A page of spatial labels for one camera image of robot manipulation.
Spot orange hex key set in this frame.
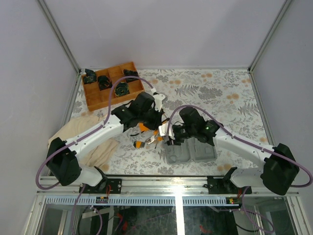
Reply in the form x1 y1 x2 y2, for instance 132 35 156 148
134 141 146 149

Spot orange tape measure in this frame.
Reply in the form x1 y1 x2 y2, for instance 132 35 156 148
138 123 150 133

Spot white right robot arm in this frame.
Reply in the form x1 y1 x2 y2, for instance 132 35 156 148
166 105 299 195

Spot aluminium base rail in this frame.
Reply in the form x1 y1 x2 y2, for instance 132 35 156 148
36 175 301 206

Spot wooden compartment tray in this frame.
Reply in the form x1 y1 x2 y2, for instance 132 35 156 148
82 62 144 111

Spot dark rolled item far left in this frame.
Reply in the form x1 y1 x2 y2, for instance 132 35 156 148
83 69 97 84

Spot dark rolled item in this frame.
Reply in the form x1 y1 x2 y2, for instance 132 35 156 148
114 82 129 97
123 69 139 77
83 69 97 84
97 75 112 91

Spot grey plastic tool case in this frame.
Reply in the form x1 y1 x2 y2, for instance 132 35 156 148
163 138 218 165

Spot dark rolled item back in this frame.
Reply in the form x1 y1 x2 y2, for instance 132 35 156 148
123 69 139 77

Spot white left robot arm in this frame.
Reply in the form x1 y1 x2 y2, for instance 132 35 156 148
46 92 166 193

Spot beige cloth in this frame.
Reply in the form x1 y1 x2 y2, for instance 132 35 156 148
47 115 118 172

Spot dark rolled item centre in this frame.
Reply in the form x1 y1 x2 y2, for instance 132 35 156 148
114 82 129 97

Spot orange black pliers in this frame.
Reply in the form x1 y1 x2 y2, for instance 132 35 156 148
145 134 165 145

